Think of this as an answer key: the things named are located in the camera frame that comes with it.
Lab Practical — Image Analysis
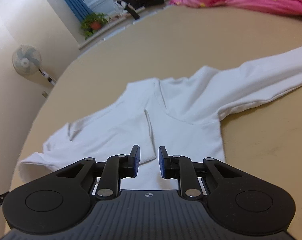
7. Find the white standing fan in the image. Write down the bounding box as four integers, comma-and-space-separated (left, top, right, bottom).
12, 44, 56, 86

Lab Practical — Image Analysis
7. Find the wall socket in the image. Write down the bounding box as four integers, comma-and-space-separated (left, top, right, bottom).
42, 91, 48, 98

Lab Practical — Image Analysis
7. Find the potted green plant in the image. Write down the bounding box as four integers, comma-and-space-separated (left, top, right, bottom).
80, 12, 109, 40

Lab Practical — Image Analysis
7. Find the white long-sleeve shirt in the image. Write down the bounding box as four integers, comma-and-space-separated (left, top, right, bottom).
17, 47, 302, 190

